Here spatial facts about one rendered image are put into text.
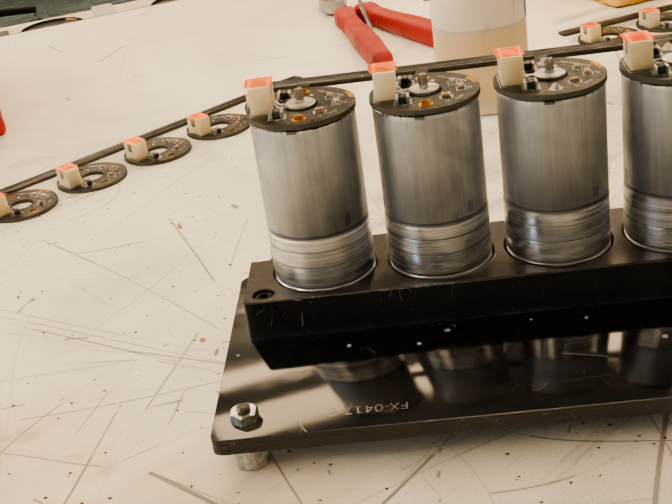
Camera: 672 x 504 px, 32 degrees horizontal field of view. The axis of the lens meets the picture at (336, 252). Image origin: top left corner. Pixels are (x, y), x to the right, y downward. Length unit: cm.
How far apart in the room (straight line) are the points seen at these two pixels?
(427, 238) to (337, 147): 3
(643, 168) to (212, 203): 16
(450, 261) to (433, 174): 2
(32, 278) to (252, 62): 20
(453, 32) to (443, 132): 16
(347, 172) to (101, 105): 25
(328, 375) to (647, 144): 9
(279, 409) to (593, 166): 9
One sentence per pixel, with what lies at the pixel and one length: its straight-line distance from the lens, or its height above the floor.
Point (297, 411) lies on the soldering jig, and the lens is 25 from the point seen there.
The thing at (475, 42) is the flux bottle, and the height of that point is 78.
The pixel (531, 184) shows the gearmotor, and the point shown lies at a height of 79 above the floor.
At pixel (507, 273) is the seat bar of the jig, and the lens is 27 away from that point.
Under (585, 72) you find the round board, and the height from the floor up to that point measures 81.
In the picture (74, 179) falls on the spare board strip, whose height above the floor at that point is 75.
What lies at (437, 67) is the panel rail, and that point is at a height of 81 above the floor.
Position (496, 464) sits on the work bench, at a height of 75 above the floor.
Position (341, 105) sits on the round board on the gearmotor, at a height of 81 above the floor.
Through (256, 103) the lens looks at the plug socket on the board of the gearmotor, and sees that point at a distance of 26.
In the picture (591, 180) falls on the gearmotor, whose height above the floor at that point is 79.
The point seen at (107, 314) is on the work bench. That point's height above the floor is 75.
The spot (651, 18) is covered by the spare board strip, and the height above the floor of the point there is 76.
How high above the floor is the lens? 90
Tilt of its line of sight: 26 degrees down
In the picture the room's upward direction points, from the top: 8 degrees counter-clockwise
